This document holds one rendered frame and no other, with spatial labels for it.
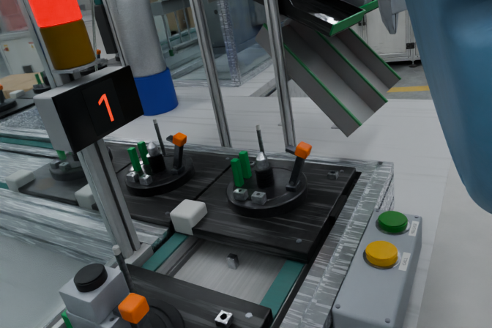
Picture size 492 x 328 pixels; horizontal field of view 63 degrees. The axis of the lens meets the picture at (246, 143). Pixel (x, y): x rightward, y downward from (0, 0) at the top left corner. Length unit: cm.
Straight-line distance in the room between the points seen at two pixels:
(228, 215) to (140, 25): 98
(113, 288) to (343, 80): 67
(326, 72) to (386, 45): 373
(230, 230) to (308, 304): 18
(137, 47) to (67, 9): 102
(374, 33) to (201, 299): 423
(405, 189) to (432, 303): 29
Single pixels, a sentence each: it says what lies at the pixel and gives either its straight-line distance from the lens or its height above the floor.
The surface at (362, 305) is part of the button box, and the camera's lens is 52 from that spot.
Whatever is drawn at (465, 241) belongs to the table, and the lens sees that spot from 78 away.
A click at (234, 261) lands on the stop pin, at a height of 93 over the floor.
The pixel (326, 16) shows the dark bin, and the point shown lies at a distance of 84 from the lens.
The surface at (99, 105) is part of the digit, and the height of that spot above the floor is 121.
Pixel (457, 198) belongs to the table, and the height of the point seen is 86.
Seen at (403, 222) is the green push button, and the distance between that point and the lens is 62.
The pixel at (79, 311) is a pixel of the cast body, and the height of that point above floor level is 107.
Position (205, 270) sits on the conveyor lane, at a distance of 66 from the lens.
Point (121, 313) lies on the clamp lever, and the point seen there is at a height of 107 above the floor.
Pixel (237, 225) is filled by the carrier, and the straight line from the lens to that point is 64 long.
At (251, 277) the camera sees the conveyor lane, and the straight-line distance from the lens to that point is 63.
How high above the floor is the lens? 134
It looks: 25 degrees down
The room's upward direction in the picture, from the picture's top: 11 degrees counter-clockwise
